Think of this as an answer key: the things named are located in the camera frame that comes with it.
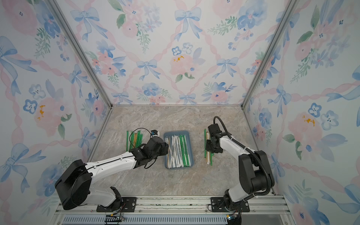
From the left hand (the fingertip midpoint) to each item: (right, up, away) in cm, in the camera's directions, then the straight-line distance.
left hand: (167, 145), depth 86 cm
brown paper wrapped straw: (-24, +2, +14) cm, 28 cm away
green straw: (+11, -5, +7) cm, 14 cm away
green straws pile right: (+25, -1, +13) cm, 29 cm away
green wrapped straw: (-26, -1, +12) cm, 28 cm away
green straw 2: (-30, +1, +14) cm, 33 cm away
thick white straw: (+4, -10, +4) cm, 11 cm away
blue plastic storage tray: (+8, -7, +7) cm, 13 cm away
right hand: (+28, -3, +6) cm, 29 cm away
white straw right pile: (+26, -6, +7) cm, 28 cm away
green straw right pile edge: (+28, -7, +7) cm, 30 cm away
